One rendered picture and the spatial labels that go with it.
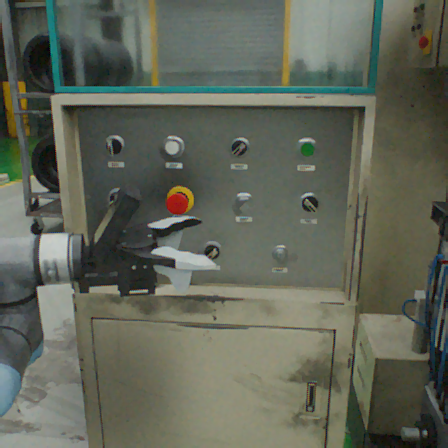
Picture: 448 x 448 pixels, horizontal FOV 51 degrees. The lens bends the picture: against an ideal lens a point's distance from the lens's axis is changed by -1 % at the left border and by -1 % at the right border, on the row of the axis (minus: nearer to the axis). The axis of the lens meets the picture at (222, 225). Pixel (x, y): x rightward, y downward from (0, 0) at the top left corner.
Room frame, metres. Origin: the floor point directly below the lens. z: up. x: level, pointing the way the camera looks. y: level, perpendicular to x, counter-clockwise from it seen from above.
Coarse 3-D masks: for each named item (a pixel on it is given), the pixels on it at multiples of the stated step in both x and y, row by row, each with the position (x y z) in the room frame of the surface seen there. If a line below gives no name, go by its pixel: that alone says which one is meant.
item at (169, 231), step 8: (192, 216) 0.74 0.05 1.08; (152, 224) 0.71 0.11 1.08; (160, 224) 0.71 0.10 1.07; (168, 224) 0.71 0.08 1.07; (176, 224) 0.72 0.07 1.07; (184, 224) 0.73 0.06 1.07; (192, 224) 0.74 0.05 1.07; (160, 232) 0.70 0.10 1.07; (168, 232) 0.71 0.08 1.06; (176, 232) 0.73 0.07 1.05; (160, 240) 0.71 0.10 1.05; (168, 240) 0.72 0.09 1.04; (176, 240) 0.74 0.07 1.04; (176, 248) 0.74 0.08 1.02
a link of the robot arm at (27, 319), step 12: (36, 288) 0.65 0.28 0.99; (24, 300) 0.61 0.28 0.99; (36, 300) 0.63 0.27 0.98; (0, 312) 0.59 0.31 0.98; (12, 312) 0.60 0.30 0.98; (24, 312) 0.60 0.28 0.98; (36, 312) 0.62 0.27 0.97; (0, 324) 0.56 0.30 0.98; (12, 324) 0.57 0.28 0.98; (24, 324) 0.58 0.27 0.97; (36, 324) 0.61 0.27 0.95; (36, 336) 0.60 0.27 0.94; (36, 348) 0.61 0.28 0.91
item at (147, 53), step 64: (64, 0) 0.86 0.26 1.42; (128, 0) 0.85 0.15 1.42; (192, 0) 0.84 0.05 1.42; (256, 0) 0.83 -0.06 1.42; (320, 0) 0.82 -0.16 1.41; (64, 64) 0.86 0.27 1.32; (128, 64) 0.85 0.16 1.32; (192, 64) 0.84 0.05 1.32; (256, 64) 0.83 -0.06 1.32; (320, 64) 0.82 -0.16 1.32
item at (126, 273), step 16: (80, 240) 0.63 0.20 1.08; (128, 240) 0.65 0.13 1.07; (144, 240) 0.65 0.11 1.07; (80, 256) 0.62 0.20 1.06; (112, 256) 0.64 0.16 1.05; (80, 272) 0.62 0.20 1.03; (96, 272) 0.64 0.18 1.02; (112, 272) 0.65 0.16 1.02; (128, 272) 0.63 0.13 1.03; (144, 272) 0.64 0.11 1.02; (80, 288) 0.64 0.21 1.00; (128, 288) 0.63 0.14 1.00; (144, 288) 0.65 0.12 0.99
